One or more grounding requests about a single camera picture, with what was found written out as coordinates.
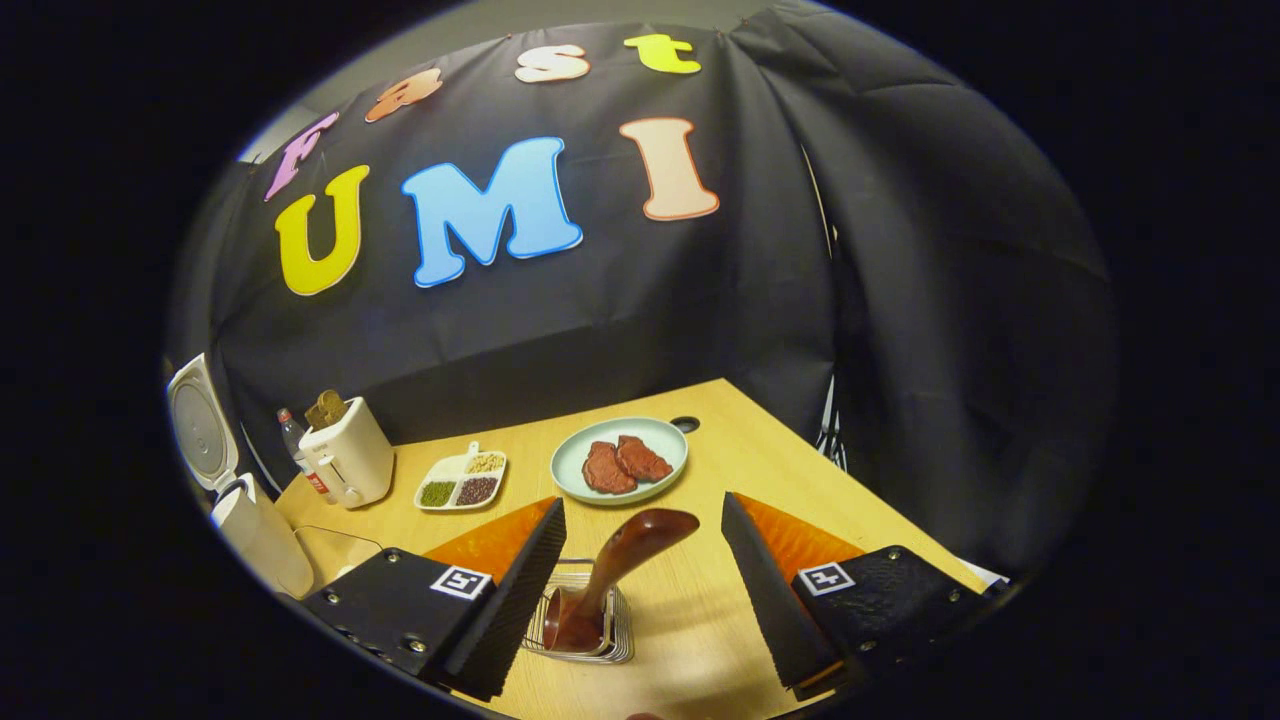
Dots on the black table grommet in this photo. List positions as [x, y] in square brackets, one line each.
[685, 424]

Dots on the white toaster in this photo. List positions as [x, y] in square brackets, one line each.
[350, 460]

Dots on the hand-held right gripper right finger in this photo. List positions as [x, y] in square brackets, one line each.
[765, 590]

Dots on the clear rice container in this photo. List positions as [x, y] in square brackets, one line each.
[340, 555]

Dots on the black backdrop cloth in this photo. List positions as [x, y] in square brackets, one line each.
[950, 300]

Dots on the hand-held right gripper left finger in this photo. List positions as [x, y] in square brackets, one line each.
[520, 590]

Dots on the white divided grain dish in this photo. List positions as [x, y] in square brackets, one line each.
[460, 480]

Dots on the white rice cooker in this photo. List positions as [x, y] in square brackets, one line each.
[260, 540]

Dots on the clear plastic water bottle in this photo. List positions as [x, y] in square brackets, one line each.
[292, 440]

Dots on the brown wooden spoon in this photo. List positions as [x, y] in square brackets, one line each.
[630, 545]

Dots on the pale green plate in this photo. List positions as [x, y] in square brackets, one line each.
[660, 440]

